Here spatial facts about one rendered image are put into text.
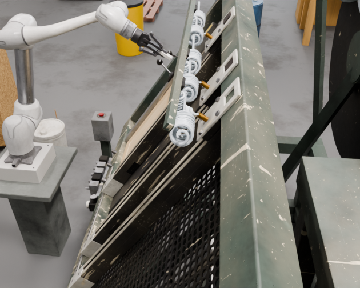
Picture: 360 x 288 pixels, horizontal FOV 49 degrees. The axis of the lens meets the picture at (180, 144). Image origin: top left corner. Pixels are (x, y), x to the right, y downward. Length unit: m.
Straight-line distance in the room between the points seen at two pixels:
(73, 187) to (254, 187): 3.00
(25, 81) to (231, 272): 2.09
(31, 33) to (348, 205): 1.77
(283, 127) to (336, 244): 3.58
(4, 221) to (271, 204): 2.99
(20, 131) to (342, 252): 2.05
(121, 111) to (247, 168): 3.83
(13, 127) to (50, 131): 1.26
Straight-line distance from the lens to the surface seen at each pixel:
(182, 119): 1.03
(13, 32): 2.29
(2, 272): 3.24
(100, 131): 2.82
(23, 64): 2.53
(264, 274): 0.65
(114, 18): 2.10
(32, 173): 2.60
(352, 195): 1.00
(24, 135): 2.57
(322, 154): 2.80
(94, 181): 2.54
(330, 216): 0.93
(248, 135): 0.89
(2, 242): 3.43
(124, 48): 5.82
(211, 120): 1.11
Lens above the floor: 2.44
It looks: 37 degrees down
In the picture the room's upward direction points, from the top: straight up
